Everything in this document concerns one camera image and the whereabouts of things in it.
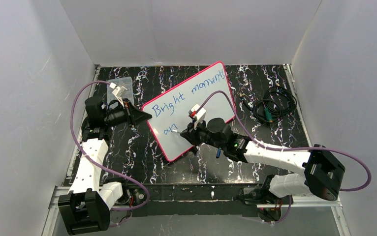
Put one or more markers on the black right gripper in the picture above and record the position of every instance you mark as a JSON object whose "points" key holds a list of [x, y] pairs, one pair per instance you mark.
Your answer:
{"points": [[194, 133]]}

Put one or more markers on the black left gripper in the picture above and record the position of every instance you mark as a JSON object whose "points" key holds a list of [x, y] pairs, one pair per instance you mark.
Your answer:
{"points": [[129, 114]]}

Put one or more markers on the pink framed whiteboard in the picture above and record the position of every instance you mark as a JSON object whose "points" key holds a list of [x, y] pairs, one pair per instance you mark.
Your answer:
{"points": [[170, 110]]}

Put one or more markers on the blue marker cap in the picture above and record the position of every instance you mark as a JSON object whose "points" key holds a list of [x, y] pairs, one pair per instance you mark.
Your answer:
{"points": [[218, 153]]}

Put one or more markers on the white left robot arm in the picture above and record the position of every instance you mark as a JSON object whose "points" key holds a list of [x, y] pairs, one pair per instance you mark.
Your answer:
{"points": [[87, 205]]}

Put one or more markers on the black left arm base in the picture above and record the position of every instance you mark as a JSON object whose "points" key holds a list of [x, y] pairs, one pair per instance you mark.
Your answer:
{"points": [[132, 194]]}

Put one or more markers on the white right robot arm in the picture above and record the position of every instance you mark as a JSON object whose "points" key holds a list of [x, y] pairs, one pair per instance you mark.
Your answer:
{"points": [[315, 171]]}

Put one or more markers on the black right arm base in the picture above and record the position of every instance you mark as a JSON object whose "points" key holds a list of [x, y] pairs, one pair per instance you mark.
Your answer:
{"points": [[270, 208]]}

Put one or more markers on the metal whiteboard stand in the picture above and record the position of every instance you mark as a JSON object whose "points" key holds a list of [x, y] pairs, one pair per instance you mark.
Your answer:
{"points": [[194, 150]]}

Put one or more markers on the clear plastic compartment box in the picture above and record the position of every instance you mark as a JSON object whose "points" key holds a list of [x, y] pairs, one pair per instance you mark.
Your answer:
{"points": [[125, 82]]}

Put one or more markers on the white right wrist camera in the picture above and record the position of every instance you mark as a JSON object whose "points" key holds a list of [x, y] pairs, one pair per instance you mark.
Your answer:
{"points": [[197, 115]]}

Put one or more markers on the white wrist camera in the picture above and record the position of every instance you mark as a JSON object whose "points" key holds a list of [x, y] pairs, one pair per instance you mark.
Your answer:
{"points": [[197, 115], [119, 93]]}

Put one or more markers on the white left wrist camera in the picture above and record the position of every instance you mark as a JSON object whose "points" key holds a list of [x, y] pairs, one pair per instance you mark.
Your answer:
{"points": [[119, 93]]}

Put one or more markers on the green handled screwdriver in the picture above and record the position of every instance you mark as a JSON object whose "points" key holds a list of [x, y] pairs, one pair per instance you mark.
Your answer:
{"points": [[268, 115]]}

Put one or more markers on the aluminium front frame rail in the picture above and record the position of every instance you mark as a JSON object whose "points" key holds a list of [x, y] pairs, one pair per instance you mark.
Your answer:
{"points": [[213, 193]]}

